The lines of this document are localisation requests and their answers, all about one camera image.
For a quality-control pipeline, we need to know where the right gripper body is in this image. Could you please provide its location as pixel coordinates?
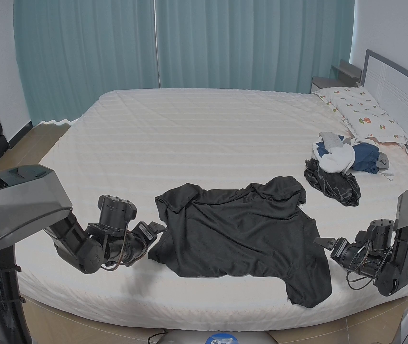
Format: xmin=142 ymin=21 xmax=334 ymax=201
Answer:
xmin=330 ymin=238 xmax=367 ymax=276

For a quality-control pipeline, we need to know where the grey bedside table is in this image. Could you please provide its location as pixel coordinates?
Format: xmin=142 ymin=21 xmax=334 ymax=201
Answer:
xmin=311 ymin=59 xmax=363 ymax=94

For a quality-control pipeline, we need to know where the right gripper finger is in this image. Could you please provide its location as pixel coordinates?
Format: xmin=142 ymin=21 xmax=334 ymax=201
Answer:
xmin=313 ymin=237 xmax=338 ymax=251

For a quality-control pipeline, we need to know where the pile of clothes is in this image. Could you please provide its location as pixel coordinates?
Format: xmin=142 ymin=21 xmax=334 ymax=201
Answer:
xmin=311 ymin=131 xmax=395 ymax=183

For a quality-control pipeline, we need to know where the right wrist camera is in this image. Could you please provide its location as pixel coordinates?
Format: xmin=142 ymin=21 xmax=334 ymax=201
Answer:
xmin=355 ymin=230 xmax=370 ymax=252

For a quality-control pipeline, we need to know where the blue-green curtain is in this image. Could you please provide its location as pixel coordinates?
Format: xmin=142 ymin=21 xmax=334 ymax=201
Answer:
xmin=12 ymin=0 xmax=160 ymax=126
xmin=154 ymin=0 xmax=357 ymax=94

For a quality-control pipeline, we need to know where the black T-shirt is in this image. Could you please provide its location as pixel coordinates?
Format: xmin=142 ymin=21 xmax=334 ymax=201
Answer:
xmin=147 ymin=176 xmax=333 ymax=309

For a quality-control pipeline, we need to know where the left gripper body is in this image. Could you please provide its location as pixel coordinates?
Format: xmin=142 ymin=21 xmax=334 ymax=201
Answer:
xmin=127 ymin=221 xmax=159 ymax=262

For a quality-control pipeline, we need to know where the black satin garment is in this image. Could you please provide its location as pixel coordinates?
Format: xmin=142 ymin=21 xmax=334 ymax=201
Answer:
xmin=304 ymin=158 xmax=361 ymax=207

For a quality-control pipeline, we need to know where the white printed pillow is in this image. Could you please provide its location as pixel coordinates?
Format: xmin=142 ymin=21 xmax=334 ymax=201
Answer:
xmin=312 ymin=86 xmax=408 ymax=145

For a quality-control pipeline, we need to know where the bed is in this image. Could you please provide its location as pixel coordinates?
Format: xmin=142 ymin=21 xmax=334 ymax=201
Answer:
xmin=15 ymin=49 xmax=408 ymax=333

